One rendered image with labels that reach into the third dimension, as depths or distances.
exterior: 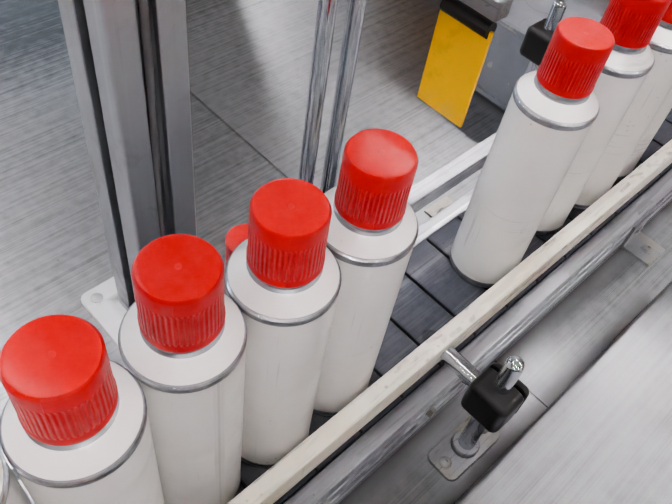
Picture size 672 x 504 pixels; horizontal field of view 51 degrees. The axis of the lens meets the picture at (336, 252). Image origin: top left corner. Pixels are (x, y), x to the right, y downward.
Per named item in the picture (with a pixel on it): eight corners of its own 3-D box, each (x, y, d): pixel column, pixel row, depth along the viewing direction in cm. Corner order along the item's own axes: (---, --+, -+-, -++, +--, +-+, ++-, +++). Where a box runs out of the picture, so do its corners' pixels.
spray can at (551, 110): (486, 300, 52) (600, 73, 36) (435, 256, 54) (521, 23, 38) (528, 266, 55) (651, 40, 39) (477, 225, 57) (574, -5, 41)
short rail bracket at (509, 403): (466, 475, 49) (522, 393, 39) (434, 444, 50) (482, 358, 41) (494, 446, 50) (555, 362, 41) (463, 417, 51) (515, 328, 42)
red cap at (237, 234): (237, 241, 59) (238, 215, 57) (273, 257, 59) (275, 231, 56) (217, 270, 57) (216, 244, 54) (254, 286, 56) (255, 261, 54)
